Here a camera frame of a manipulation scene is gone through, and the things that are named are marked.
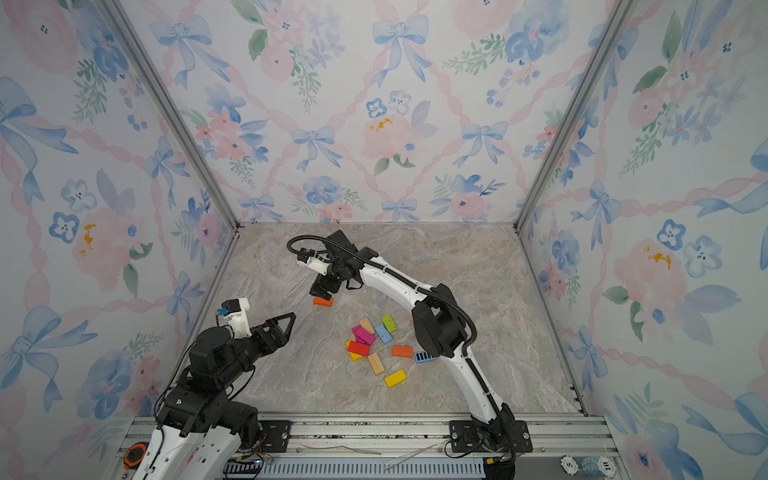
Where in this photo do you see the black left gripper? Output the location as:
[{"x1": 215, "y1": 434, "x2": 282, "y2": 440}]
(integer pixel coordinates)
[{"x1": 221, "y1": 310, "x2": 295, "y2": 389}]

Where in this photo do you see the orange block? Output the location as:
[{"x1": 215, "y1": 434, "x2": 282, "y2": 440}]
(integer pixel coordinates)
[
  {"x1": 392, "y1": 345, "x2": 414, "y2": 358},
  {"x1": 313, "y1": 297, "x2": 333, "y2": 307}
]

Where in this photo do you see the green block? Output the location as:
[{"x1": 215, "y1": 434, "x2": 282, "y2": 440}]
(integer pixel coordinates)
[{"x1": 381, "y1": 314, "x2": 398, "y2": 333}]

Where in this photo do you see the yellow block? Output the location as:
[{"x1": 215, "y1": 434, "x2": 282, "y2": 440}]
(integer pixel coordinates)
[
  {"x1": 385, "y1": 370, "x2": 407, "y2": 388},
  {"x1": 345, "y1": 341, "x2": 364, "y2": 362}
]

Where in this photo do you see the light blue block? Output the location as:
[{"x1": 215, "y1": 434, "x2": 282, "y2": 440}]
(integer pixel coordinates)
[{"x1": 375, "y1": 324, "x2": 393, "y2": 344}]

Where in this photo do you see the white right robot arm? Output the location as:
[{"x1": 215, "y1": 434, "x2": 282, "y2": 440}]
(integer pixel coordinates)
[{"x1": 287, "y1": 230, "x2": 517, "y2": 452}]

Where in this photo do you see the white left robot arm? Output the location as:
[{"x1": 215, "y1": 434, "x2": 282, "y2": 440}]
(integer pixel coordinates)
[{"x1": 134, "y1": 312, "x2": 296, "y2": 479}]

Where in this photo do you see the tan wooden block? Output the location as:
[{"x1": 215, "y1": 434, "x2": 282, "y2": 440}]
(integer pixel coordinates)
[{"x1": 359, "y1": 318, "x2": 375, "y2": 334}]

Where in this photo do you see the magenta block on pile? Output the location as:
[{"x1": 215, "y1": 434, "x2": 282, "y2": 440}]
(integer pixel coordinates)
[{"x1": 352, "y1": 325, "x2": 376, "y2": 346}]

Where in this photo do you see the red block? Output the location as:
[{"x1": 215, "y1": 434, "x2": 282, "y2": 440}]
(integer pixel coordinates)
[{"x1": 347, "y1": 341, "x2": 370, "y2": 357}]

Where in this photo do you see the striped natural wood block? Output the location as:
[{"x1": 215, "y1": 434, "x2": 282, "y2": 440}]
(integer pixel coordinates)
[{"x1": 367, "y1": 353, "x2": 385, "y2": 375}]

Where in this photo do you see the yellow block front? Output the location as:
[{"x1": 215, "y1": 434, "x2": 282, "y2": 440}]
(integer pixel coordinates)
[{"x1": 385, "y1": 370, "x2": 407, "y2": 388}]

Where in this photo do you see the blue slotted block near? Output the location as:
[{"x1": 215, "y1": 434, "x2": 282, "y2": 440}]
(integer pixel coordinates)
[{"x1": 414, "y1": 351, "x2": 435, "y2": 363}]

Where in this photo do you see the orange black tape measure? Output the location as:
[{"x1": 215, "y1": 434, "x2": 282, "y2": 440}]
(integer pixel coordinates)
[{"x1": 123, "y1": 442, "x2": 148, "y2": 470}]

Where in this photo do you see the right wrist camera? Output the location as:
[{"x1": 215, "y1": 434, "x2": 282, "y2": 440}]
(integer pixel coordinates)
[{"x1": 296, "y1": 248, "x2": 332, "y2": 276}]

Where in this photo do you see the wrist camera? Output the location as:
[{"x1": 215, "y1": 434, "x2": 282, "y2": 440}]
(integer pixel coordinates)
[
  {"x1": 217, "y1": 298, "x2": 252, "y2": 339},
  {"x1": 296, "y1": 248, "x2": 332, "y2": 276}
]

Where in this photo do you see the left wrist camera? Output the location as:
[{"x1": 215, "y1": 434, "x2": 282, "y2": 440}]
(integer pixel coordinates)
[{"x1": 217, "y1": 298, "x2": 252, "y2": 339}]

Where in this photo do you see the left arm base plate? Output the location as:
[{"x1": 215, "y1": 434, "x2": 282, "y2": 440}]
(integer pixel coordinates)
[{"x1": 254, "y1": 420, "x2": 293, "y2": 454}]

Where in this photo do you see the aluminium front rail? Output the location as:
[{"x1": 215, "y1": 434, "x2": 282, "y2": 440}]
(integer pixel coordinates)
[{"x1": 110, "y1": 412, "x2": 619, "y2": 479}]

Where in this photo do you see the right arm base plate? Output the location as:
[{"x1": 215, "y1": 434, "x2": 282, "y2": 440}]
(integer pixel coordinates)
[{"x1": 448, "y1": 420, "x2": 533, "y2": 454}]

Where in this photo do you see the aluminium left corner post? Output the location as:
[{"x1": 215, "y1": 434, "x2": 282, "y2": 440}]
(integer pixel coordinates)
[{"x1": 96, "y1": 0, "x2": 242, "y2": 230}]

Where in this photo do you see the aluminium corner post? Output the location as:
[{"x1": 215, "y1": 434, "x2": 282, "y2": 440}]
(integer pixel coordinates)
[
  {"x1": 96, "y1": 0, "x2": 242, "y2": 230},
  {"x1": 514, "y1": 0, "x2": 636, "y2": 234}
]

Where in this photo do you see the aluminium right corner post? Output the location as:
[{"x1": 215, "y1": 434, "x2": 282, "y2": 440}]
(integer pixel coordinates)
[{"x1": 514, "y1": 0, "x2": 636, "y2": 234}]

